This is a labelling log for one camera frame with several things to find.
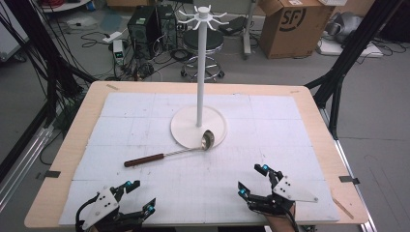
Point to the brown cardboard box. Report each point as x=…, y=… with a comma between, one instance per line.
x=293, y=29

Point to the white flat board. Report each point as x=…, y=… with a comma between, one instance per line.
x=349, y=50

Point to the white power strip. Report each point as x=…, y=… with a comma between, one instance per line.
x=112, y=37

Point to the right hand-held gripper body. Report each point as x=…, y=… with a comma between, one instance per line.
x=288, y=192

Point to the grey metal stand post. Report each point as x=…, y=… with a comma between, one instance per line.
x=247, y=29

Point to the white hook stand rack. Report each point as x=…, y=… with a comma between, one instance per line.
x=200, y=80

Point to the black round stool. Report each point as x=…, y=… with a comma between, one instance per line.
x=203, y=45

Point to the black computer tower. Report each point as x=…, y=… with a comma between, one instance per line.
x=141, y=30
x=166, y=25

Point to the black tape strip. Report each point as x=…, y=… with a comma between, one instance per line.
x=51, y=174
x=348, y=179

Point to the person's right hand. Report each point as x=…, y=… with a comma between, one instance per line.
x=277, y=224

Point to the aluminium rail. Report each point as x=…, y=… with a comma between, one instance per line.
x=349, y=167
x=22, y=167

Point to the white device with green display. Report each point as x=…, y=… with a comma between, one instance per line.
x=118, y=51

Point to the black metal frame stand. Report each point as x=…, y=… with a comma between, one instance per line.
x=351, y=58
x=35, y=48

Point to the black bag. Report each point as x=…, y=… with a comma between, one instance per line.
x=232, y=25

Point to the grey bag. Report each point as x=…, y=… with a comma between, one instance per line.
x=345, y=25

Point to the white grid mat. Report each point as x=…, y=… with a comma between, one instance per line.
x=193, y=193

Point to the person's left hand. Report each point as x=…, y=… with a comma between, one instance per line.
x=93, y=229

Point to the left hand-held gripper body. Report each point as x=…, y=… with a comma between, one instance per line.
x=100, y=206

